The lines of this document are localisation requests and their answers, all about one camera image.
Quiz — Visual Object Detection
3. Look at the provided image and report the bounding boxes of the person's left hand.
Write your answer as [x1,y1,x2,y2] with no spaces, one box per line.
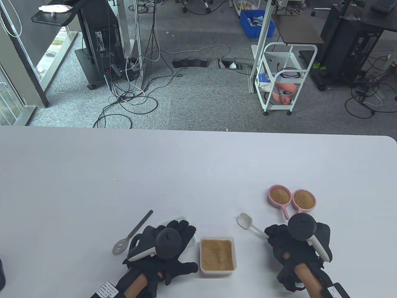
[115,220,199,298]

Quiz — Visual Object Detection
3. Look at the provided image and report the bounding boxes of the person's right hand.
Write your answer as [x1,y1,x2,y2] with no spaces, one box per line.
[264,223,332,292]

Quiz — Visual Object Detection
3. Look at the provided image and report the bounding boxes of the clear container lid green seal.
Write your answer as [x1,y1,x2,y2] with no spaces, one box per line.
[157,216,198,249]

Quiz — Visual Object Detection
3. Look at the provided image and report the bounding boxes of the white plastic coffee spoon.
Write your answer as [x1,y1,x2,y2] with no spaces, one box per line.
[238,213,270,239]

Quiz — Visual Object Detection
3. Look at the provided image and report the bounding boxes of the scooped brown sugar granules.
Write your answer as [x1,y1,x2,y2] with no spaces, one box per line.
[294,192,313,209]
[270,188,290,205]

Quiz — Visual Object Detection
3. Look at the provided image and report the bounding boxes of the clear plastic sugar container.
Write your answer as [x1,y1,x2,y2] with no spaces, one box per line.
[199,237,237,278]

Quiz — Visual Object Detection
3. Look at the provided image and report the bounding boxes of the grey disposable spoon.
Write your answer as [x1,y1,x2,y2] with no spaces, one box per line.
[112,210,154,256]

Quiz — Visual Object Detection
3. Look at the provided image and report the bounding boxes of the person's right forearm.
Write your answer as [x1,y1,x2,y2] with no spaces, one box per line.
[293,264,326,298]

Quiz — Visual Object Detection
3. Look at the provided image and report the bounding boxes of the person's left forearm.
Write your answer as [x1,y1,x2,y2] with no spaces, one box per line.
[123,273,148,298]

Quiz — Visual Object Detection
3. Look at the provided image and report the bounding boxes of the black white hand controller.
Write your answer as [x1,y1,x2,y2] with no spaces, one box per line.
[128,226,182,263]
[288,214,333,264]

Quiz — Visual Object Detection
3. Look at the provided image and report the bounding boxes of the black wrist band white label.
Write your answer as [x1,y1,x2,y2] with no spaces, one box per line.
[323,282,351,298]
[90,282,118,298]

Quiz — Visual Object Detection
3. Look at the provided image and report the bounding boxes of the pink plastic basin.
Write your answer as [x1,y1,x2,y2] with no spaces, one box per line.
[272,82,297,104]

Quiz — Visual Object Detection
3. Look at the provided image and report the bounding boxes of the black power strip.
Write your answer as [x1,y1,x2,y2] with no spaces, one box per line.
[172,58,210,68]

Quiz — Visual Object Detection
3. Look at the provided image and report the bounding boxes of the grey floor socket box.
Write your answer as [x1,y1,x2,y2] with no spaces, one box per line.
[218,57,253,70]

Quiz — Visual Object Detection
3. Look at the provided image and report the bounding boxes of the white rolling cart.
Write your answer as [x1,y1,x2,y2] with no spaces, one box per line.
[256,42,318,116]

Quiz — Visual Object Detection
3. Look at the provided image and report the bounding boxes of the blue plastic bin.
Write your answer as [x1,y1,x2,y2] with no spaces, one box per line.
[239,9,276,39]

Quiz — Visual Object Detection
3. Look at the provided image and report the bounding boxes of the brown top stand table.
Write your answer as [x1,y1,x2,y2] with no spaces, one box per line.
[272,14,325,44]

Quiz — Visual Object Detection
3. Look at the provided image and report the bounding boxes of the black computer rack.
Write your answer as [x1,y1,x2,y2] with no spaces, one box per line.
[310,3,385,91]

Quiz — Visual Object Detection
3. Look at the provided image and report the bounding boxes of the office chair wheel base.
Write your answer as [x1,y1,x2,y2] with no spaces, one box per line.
[181,0,214,14]

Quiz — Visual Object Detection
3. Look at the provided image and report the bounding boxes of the black wheeled equipment stand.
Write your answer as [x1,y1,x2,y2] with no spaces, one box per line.
[74,0,143,90]

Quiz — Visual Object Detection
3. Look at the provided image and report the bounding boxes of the black desk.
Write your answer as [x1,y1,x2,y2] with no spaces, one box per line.
[357,0,397,31]

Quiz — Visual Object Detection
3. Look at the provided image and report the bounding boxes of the black tray shelf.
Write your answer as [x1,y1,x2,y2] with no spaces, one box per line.
[31,5,81,26]

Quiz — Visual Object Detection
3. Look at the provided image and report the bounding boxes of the white cloth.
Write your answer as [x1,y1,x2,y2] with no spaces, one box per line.
[38,5,74,14]

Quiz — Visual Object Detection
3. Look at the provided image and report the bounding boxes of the black keyboard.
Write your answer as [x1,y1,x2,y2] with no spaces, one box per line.
[371,0,397,13]

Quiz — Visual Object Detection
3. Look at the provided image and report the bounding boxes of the pink handled ceramic dish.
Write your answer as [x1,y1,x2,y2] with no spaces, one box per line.
[292,189,317,215]
[268,185,292,220]

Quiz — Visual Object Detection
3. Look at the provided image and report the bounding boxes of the tangle of floor cables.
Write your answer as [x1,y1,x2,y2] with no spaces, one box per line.
[93,0,231,129]
[345,50,397,119]

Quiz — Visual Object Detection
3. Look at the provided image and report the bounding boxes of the silver metal frame post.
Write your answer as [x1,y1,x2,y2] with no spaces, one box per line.
[248,0,275,93]
[134,0,144,90]

